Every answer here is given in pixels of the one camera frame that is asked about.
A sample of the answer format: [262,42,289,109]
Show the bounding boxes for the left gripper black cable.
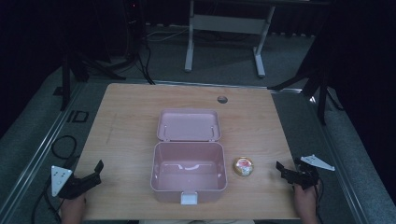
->
[30,157,78,224]

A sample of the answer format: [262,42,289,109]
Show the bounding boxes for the person's left hand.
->
[60,192,87,222]

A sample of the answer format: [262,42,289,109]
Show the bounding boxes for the round gold foil snack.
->
[233,156,255,177]

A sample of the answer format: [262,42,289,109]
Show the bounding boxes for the person's light shirt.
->
[137,218,257,224]

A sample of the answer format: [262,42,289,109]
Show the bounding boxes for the black equipment tower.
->
[123,0,147,62]

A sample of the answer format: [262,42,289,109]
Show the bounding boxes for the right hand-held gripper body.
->
[291,154,336,190]

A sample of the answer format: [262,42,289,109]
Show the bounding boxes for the white floor cable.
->
[145,27,190,43]

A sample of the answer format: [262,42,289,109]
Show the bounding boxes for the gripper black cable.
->
[30,157,78,224]
[313,177,325,224]

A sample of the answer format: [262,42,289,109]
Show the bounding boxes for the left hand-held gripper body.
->
[50,164,94,201]

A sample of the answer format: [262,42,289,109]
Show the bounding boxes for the metal floor rail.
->
[270,87,372,224]
[0,81,89,224]

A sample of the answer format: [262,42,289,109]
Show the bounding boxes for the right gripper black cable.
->
[313,177,325,224]

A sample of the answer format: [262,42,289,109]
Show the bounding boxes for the white metal desk frame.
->
[183,0,331,78]

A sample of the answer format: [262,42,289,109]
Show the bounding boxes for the pink plastic storage box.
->
[149,107,229,206]

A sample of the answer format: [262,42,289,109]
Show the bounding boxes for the person's right hand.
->
[293,182,320,218]

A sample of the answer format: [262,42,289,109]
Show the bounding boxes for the black tripod stand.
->
[53,46,127,112]
[268,59,346,126]

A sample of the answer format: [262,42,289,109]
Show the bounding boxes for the black floor cables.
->
[135,36,156,86]

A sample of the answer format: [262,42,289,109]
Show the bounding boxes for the black cable loop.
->
[49,134,78,161]

